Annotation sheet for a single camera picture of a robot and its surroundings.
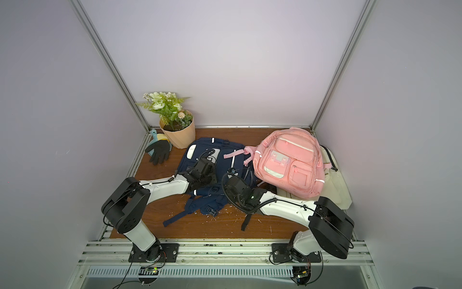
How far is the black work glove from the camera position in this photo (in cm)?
105

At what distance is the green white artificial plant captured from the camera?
3.05 ft

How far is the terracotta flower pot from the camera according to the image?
996 mm

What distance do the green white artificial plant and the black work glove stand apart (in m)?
0.15
